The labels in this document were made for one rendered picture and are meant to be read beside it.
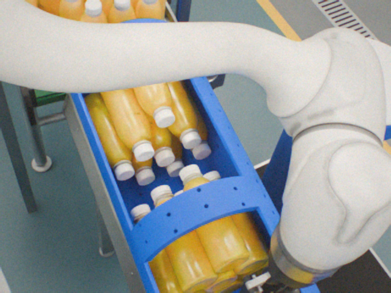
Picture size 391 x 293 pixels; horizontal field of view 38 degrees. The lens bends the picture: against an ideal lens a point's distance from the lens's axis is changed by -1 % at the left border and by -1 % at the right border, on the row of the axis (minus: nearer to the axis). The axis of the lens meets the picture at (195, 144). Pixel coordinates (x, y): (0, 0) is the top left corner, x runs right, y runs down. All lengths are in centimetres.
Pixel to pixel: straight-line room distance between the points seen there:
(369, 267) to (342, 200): 172
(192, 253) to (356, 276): 127
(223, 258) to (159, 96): 35
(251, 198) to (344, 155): 48
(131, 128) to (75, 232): 119
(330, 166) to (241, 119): 206
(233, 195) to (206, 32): 48
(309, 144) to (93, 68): 26
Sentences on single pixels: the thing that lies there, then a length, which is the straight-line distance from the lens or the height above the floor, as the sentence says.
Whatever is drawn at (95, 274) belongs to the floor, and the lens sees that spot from 223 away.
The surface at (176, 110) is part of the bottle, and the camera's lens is 119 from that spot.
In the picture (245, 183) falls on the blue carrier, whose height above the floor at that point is 121.
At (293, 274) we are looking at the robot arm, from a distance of 70.
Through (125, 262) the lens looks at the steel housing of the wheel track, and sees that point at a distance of 132.
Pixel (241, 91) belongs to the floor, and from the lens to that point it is 269.
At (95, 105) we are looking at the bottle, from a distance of 125.
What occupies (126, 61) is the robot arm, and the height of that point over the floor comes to 172.
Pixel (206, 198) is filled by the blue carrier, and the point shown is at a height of 123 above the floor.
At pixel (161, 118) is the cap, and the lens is 113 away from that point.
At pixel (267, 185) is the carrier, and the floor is 50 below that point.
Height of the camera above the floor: 210
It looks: 58 degrees down
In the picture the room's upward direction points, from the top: 12 degrees clockwise
